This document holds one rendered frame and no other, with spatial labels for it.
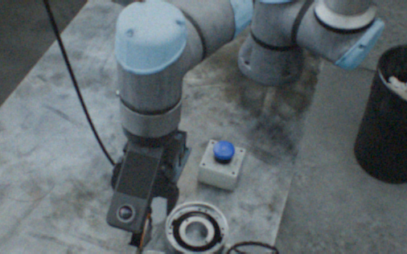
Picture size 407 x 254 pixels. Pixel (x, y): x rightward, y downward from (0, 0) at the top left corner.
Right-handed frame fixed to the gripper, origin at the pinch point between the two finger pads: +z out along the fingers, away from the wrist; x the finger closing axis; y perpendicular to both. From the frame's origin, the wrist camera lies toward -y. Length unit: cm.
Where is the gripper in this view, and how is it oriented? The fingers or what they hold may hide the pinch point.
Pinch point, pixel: (144, 221)
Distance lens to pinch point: 85.1
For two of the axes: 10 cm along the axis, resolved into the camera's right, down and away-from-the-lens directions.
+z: -0.7, 6.8, 7.3
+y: 3.0, -6.9, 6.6
